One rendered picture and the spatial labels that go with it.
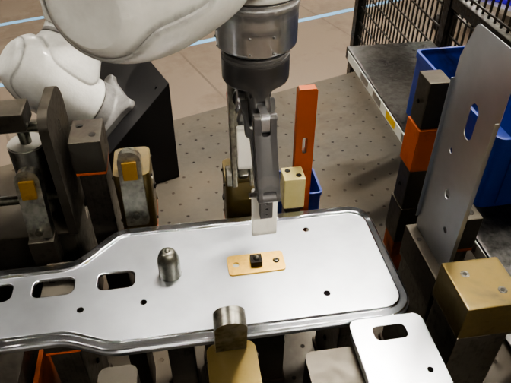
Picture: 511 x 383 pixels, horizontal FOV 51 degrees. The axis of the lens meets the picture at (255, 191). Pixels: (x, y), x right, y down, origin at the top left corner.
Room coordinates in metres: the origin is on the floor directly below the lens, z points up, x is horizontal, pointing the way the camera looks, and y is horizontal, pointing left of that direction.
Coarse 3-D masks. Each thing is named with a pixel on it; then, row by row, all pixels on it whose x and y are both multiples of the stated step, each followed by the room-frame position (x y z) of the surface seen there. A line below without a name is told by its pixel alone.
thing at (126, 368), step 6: (114, 366) 0.37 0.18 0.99; (120, 366) 0.37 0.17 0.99; (126, 366) 0.37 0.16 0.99; (132, 366) 0.37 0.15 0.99; (102, 372) 0.36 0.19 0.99; (108, 372) 0.36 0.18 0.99; (114, 372) 0.36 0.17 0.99; (120, 372) 0.36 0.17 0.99; (126, 372) 0.36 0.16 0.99; (132, 372) 0.36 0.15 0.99; (102, 378) 0.36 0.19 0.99; (108, 378) 0.36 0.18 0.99; (114, 378) 0.36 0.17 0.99; (120, 378) 0.36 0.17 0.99; (126, 378) 0.36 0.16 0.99; (132, 378) 0.36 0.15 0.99; (138, 378) 0.36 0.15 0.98
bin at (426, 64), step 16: (432, 48) 0.93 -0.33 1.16; (448, 48) 0.93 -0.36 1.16; (416, 64) 0.91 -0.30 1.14; (432, 64) 0.93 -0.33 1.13; (448, 64) 0.93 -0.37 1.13; (416, 80) 0.90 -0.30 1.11; (496, 144) 0.63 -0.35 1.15; (496, 160) 0.63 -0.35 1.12; (496, 176) 0.63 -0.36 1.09; (480, 192) 0.63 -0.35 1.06; (496, 192) 0.63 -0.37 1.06
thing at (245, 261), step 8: (232, 256) 0.55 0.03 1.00; (240, 256) 0.55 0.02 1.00; (248, 256) 0.55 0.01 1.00; (264, 256) 0.55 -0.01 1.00; (272, 256) 0.55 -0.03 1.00; (280, 256) 0.55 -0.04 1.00; (232, 264) 0.53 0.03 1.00; (240, 264) 0.53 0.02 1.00; (248, 264) 0.53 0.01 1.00; (256, 264) 0.53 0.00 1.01; (264, 264) 0.53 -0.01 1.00; (272, 264) 0.53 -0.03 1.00; (280, 264) 0.53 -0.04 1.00; (232, 272) 0.52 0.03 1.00; (240, 272) 0.52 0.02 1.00; (248, 272) 0.52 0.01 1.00; (256, 272) 0.52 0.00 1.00; (264, 272) 0.52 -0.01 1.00
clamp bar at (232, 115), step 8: (232, 88) 0.69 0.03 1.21; (232, 96) 0.67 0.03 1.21; (232, 104) 0.68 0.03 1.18; (232, 112) 0.68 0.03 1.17; (232, 120) 0.68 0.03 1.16; (232, 128) 0.68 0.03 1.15; (232, 136) 0.67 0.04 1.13; (232, 144) 0.67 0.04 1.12; (232, 152) 0.67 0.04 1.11; (232, 160) 0.67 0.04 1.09; (232, 168) 0.67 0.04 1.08; (232, 176) 0.67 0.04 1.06
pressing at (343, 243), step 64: (128, 256) 0.55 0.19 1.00; (192, 256) 0.55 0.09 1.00; (320, 256) 0.55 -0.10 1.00; (384, 256) 0.56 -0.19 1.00; (0, 320) 0.44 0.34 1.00; (64, 320) 0.44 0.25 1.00; (128, 320) 0.44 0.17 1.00; (192, 320) 0.44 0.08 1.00; (256, 320) 0.44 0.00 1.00; (320, 320) 0.44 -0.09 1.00
